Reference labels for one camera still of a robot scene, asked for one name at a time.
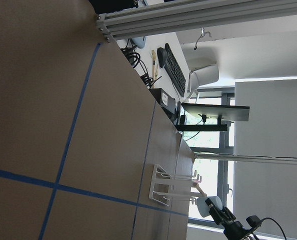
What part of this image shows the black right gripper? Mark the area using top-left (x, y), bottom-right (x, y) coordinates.
top-left (205, 198), bottom-right (251, 240)

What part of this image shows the light blue plastic cup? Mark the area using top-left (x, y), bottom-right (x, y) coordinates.
top-left (196, 196), bottom-right (223, 218)

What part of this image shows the black monitor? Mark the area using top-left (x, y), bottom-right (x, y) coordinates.
top-left (175, 102), bottom-right (250, 132)

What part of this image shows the white office chair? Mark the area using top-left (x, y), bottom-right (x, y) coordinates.
top-left (185, 64), bottom-right (219, 103)

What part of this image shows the black keyboard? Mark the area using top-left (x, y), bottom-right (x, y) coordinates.
top-left (164, 43), bottom-right (186, 97)

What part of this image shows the black computer mouse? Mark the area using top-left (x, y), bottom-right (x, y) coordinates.
top-left (157, 47), bottom-right (168, 68)

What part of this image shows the white wire cup rack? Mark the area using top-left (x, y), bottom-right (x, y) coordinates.
top-left (148, 164), bottom-right (207, 207)

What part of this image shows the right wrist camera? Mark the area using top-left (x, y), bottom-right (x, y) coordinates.
top-left (246, 215), bottom-right (262, 229)

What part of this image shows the aluminium frame post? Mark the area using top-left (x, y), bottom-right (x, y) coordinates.
top-left (96, 0), bottom-right (297, 42)

